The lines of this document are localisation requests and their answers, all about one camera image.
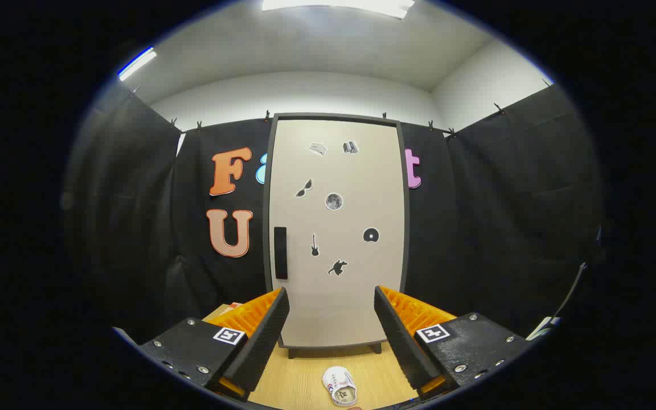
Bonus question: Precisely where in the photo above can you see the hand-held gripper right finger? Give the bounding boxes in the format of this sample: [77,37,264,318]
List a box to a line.
[374,285,534,399]

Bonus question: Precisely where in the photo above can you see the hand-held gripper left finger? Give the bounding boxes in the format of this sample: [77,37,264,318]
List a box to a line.
[137,286,291,402]

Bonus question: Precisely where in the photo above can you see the beige shoe cabinet door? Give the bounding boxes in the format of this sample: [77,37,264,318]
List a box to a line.
[270,118,407,348]

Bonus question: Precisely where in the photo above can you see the white shoe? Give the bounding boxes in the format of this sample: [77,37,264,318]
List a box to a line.
[321,366,358,408]

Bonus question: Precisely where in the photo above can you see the dark grey shoe cabinet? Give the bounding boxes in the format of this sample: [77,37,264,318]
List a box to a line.
[263,113,411,359]

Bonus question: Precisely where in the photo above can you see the black backdrop cloth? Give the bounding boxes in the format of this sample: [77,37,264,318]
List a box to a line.
[63,80,605,342]

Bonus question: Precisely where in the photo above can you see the white and green bag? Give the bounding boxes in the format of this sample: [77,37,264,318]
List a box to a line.
[526,316,562,341]

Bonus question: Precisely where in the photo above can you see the dark thin stand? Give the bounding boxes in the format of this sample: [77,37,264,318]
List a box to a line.
[553,262,589,319]

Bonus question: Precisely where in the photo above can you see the narrow ceiling light strip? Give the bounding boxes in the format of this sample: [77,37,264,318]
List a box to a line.
[117,47,158,81]

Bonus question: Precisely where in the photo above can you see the wide ceiling light panel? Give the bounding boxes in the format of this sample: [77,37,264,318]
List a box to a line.
[261,0,415,19]

